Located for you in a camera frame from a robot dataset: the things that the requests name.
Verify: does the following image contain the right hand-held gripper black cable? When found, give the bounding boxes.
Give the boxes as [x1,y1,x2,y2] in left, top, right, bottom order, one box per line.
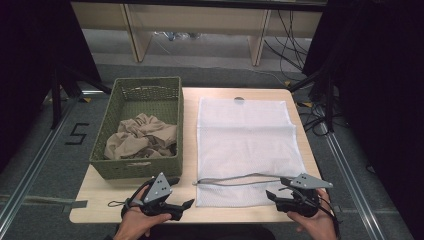
[318,194,342,239]

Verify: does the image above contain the clear plastic wrapping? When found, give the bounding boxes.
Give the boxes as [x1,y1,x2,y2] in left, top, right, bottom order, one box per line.
[153,31,203,42]

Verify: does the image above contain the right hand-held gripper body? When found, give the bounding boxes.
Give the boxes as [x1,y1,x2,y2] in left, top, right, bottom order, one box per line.
[275,172,334,218]

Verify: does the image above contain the grey bag drawstring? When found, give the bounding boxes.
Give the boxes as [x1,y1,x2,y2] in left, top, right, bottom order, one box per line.
[192,172,301,187]

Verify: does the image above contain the grey tape strip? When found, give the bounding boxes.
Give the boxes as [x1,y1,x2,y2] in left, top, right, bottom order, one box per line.
[0,194,89,209]

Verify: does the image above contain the person's dark clothing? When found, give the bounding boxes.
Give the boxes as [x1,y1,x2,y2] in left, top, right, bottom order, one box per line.
[103,224,276,240]

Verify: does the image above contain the beige cloth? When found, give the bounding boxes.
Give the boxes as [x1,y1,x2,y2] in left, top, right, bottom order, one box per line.
[103,113,178,160]

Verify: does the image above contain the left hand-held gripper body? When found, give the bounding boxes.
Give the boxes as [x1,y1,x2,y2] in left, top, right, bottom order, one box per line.
[121,172,184,222]

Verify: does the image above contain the black metal stand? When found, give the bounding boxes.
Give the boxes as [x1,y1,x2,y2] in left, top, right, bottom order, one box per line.
[289,68,338,134]
[49,64,113,130]

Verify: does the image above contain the person's right hand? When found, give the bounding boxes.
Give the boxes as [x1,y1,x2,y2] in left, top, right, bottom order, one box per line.
[287,188,338,240]

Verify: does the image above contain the black curtain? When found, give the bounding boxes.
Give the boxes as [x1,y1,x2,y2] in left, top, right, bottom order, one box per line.
[0,0,101,173]
[301,0,424,240]

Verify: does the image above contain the hanging black cables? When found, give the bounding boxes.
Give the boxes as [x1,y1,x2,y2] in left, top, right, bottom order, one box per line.
[263,9,309,73]

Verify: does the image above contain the metal floor rail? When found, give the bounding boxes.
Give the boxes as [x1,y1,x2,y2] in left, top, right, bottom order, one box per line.
[318,119,388,240]
[0,89,105,229]

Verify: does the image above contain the black cables on floor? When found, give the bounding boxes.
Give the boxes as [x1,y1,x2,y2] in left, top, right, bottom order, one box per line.
[296,101,344,137]

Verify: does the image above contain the white mesh laundry bag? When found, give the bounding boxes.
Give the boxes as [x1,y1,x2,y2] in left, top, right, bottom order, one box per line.
[194,96,308,208]

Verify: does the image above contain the green woven basket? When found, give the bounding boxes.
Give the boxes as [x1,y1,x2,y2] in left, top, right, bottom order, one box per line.
[89,76,185,181]

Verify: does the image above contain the person's left hand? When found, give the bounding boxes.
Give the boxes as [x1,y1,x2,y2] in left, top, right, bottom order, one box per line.
[113,185,173,240]

